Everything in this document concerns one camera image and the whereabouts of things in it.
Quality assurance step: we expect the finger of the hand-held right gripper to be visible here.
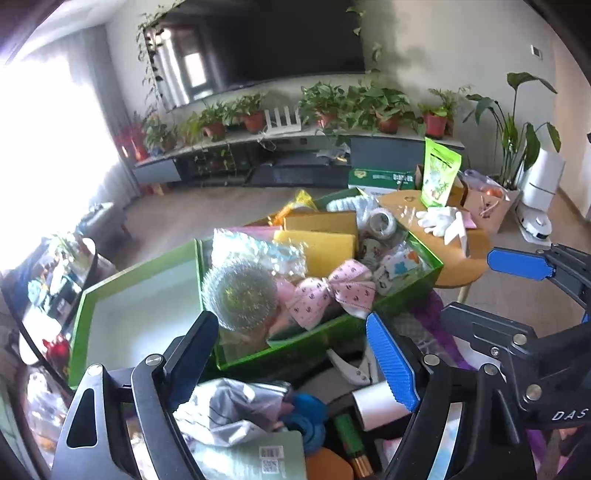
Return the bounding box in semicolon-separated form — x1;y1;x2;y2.
440;301;591;366
487;244;591;320

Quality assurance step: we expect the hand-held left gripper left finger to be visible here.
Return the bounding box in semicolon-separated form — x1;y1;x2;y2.
51;310;220;480

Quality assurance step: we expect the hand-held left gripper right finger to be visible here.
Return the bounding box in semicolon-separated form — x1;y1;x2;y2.
366;311;539;480

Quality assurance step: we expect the steel wool scrubber packet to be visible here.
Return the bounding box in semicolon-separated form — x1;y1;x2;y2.
201;228;308;345

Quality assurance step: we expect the green cardboard box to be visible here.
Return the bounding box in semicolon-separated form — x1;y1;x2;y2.
196;187;445;373

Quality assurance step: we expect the yellow sponge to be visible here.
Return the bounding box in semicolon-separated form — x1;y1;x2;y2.
273;229;360;278

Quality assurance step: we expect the white hole punch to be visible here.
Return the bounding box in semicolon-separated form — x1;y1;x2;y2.
327;348;373;387

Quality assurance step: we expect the white robot vacuum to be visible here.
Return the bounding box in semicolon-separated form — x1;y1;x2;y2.
512;203;553;241

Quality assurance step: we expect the white paper roll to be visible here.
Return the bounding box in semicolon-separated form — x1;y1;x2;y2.
351;379;410;433

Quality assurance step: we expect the brown cardboard box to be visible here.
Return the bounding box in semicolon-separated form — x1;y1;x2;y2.
413;164;522;236

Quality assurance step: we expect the purple printed blanket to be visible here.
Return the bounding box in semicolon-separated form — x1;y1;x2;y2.
406;288;591;480

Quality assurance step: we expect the silver foil bag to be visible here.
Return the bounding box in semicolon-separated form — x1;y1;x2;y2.
173;377;294;446

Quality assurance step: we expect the green battery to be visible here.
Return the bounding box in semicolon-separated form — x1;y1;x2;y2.
335;414;378;479

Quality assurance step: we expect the green box lid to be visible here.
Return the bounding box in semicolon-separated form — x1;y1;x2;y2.
68;240;222;389

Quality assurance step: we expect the white air purifier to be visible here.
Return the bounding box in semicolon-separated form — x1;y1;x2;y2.
526;148;567;209

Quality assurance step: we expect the white glove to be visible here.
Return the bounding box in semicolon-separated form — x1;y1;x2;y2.
416;206;465;234

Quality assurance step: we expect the printed white baby sock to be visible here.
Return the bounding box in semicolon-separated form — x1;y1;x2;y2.
374;249;424;297

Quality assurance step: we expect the blue toy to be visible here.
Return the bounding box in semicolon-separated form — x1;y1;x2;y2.
284;392;327;456

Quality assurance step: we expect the pink printed ribbon bow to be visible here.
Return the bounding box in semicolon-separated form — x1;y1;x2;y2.
287;258;378;331

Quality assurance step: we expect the pink baby doll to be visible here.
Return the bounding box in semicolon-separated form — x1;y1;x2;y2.
268;279;301;340

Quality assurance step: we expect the pale green notebook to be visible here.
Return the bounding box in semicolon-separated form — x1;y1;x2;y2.
187;429;308;480

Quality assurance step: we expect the green snack bag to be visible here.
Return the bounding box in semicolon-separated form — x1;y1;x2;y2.
420;137;463;209

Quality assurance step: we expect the green patterned cloth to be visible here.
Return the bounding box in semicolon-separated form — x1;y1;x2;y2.
358;236;396;267

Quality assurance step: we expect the orange round pad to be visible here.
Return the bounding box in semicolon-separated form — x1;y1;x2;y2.
307;448;354;480

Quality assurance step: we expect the round wooden table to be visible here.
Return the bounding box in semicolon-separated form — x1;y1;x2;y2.
379;189;491;301

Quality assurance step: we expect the tall leafy floor plant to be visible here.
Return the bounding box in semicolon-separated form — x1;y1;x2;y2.
464;71;562;190

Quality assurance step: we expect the red ornament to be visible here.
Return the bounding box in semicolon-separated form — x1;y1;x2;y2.
41;336;73;377

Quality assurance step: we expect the tape roll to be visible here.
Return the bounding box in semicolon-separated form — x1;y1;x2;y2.
367;209;399;242

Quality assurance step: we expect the pink plastic tray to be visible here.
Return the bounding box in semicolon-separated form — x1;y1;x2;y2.
222;225;284;241

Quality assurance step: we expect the oval glass coffee table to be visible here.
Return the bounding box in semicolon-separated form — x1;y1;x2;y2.
0;235;100;368

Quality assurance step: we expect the green and white carton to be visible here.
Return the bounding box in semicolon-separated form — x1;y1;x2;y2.
347;167;417;193

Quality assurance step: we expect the grey ottoman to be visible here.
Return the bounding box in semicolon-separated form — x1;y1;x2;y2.
76;202;133;246

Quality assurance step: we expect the white towel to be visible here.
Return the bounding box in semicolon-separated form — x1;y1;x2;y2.
325;195;380;214

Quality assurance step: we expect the green plant in glass vase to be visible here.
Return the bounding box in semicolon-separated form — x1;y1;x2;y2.
51;233;89;264

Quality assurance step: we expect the orange packet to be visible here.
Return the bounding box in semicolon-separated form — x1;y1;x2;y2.
268;203;297;227

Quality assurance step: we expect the yellow plastic bag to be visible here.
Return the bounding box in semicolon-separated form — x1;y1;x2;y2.
277;189;321;218

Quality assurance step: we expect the row of potted plants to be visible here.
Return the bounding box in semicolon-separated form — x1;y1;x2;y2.
143;80;472;151

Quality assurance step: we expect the grey television cabinet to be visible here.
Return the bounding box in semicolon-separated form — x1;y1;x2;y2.
131;131;465;190

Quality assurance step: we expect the red berry branch vase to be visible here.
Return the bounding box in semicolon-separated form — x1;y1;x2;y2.
115;117;149;162

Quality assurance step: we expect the white sheer curtain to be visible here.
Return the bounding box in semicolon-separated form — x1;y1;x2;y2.
0;46;121;273

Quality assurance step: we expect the white picket fence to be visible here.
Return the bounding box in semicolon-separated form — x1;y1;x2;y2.
265;106;302;136

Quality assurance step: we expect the grey curtain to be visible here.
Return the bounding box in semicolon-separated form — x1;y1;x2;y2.
37;23;144;204

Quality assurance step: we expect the green trailing vine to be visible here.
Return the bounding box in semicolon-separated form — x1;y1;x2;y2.
136;0;384;112

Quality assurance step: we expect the black television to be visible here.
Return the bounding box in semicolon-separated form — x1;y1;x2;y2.
143;0;368;112

